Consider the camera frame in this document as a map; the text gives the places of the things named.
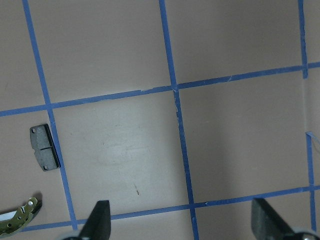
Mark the olive metal brake shoe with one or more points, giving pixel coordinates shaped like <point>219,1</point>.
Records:
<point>14,219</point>

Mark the dark grey brake pad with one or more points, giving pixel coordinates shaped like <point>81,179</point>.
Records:
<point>42,143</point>

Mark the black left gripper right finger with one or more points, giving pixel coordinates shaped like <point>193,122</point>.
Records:
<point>266,222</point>

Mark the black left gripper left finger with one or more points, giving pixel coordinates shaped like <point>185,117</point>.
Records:
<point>98,225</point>

